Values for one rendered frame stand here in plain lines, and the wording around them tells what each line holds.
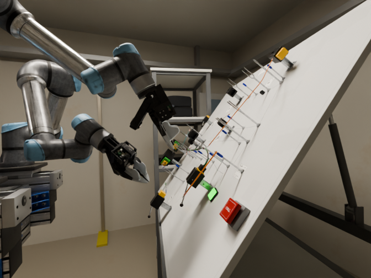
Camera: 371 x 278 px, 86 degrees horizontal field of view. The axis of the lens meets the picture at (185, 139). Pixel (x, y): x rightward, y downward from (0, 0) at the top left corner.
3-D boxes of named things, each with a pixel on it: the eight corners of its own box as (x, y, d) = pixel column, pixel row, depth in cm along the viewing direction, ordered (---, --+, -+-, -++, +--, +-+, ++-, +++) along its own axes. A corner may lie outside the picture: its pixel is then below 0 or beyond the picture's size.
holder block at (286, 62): (285, 63, 87) (270, 50, 85) (298, 60, 76) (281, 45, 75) (277, 72, 88) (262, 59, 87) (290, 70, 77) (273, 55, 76)
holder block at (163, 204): (159, 223, 101) (142, 212, 99) (173, 202, 102) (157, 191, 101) (159, 226, 96) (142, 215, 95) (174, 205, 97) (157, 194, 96)
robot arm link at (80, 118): (84, 127, 83) (90, 110, 79) (103, 143, 81) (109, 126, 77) (67, 131, 76) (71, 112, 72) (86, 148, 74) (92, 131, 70)
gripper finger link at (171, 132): (185, 140, 63) (171, 116, 65) (169, 150, 63) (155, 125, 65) (186, 142, 66) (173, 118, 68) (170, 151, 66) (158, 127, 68)
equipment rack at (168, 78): (157, 299, 160) (150, 67, 158) (155, 256, 219) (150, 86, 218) (217, 290, 168) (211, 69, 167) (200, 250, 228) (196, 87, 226)
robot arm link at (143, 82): (127, 83, 62) (132, 86, 70) (135, 96, 63) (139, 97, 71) (148, 71, 62) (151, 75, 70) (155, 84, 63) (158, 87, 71)
